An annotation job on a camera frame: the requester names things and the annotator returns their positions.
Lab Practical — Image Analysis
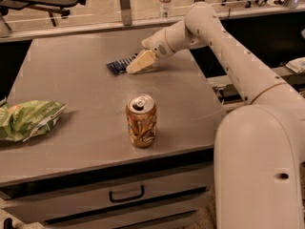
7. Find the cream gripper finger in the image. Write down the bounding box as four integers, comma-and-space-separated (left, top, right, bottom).
126, 50, 156, 74

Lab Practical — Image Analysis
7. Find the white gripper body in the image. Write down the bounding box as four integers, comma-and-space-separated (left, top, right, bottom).
142, 29, 174, 58

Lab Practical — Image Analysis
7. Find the dark blue rxbar wrapper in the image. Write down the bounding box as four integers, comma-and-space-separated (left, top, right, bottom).
106, 54, 137, 75

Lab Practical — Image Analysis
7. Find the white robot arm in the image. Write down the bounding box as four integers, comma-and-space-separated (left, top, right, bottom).
142, 2, 305, 229

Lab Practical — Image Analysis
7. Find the orange soda can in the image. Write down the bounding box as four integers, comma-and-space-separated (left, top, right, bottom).
125, 94, 157, 148

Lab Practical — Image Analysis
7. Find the clear plastic water bottle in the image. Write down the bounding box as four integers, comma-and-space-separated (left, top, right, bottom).
159, 0, 172, 20

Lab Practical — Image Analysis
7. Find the grey drawer cabinet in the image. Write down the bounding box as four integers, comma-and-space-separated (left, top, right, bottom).
1, 149, 214, 229

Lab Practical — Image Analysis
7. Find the green chip bag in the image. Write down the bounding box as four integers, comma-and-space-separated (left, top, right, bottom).
0, 98, 67, 142

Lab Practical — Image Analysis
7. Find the metal railing frame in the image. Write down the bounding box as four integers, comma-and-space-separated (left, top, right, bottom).
1, 0, 305, 42

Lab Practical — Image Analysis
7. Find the black drawer handle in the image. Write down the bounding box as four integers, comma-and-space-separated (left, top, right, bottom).
109, 185, 145, 203

